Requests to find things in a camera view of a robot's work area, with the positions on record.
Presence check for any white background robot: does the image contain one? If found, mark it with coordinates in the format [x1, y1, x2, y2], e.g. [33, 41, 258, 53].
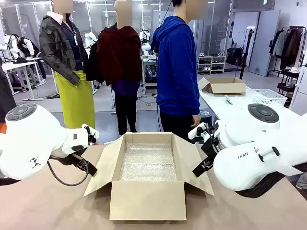
[140, 26, 152, 57]

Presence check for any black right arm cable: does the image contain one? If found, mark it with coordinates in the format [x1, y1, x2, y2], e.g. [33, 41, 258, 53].
[234, 171, 292, 199]

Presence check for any white plastic basket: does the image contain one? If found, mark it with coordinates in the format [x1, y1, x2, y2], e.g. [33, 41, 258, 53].
[246, 88, 288, 107]

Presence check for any white background desk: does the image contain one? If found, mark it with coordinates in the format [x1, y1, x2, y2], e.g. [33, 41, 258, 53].
[1, 57, 45, 101]

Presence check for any white side table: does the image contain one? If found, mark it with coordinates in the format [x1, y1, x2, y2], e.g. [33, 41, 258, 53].
[199, 88, 307, 127]

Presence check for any white cabinet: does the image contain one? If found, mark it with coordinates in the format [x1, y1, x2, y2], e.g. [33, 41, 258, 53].
[289, 55, 307, 115]

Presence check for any mannequin with yellow skirt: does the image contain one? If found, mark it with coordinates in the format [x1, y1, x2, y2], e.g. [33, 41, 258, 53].
[39, 0, 96, 130]

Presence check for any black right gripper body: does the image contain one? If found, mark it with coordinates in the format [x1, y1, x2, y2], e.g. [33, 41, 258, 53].
[201, 138, 220, 161]

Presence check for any black stool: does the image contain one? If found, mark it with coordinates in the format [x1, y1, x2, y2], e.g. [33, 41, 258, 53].
[200, 110, 213, 125]

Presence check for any clear bubble wrap lining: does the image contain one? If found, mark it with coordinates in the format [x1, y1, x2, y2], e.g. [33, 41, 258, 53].
[119, 143, 178, 182]

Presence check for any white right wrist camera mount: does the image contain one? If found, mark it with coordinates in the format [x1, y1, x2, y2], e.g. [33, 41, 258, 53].
[188, 122, 215, 144]

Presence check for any black utility trolley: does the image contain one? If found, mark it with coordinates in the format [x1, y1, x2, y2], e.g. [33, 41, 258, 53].
[277, 68, 300, 101]

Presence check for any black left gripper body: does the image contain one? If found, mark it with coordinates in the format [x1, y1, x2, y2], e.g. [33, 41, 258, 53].
[49, 153, 83, 168]

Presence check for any black tripod stand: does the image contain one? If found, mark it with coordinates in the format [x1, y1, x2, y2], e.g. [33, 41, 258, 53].
[239, 28, 255, 80]

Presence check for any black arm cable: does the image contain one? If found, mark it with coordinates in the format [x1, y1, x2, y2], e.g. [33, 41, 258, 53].
[234, 171, 292, 199]
[47, 160, 89, 187]

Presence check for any open brown cardboard box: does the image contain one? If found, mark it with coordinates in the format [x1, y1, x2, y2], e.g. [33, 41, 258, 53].
[83, 132, 214, 221]

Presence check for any white shoe rack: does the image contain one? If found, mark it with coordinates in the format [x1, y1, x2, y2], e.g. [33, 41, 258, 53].
[197, 55, 226, 74]

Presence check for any person in blue hoodie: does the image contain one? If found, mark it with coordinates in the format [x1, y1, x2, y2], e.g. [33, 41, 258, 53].
[151, 0, 202, 144]

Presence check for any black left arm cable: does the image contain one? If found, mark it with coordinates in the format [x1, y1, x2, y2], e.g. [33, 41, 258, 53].
[47, 160, 89, 187]

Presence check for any background workbench with computer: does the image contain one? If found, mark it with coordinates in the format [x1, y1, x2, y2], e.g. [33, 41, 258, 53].
[141, 55, 159, 94]

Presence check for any grey shoe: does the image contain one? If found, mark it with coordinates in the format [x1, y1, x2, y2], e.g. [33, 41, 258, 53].
[296, 172, 307, 190]

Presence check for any clothes rack with coats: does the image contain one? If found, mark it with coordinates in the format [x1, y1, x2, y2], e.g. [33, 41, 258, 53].
[267, 25, 307, 77]

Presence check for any small open cardboard box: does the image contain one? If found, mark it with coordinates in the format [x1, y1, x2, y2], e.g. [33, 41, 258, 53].
[198, 77, 247, 94]

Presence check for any person in varsity jacket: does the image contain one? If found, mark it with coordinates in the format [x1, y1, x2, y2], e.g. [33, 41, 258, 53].
[8, 33, 47, 93]

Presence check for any person's right forearm blue sleeve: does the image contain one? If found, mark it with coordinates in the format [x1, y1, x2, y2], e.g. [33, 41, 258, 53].
[188, 88, 201, 117]

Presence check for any mannequin with maroon shawl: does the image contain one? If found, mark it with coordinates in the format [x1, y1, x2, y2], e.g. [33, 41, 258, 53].
[85, 0, 142, 138]

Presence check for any person's right hand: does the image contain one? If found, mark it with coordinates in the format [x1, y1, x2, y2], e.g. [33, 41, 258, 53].
[190, 114, 202, 129]

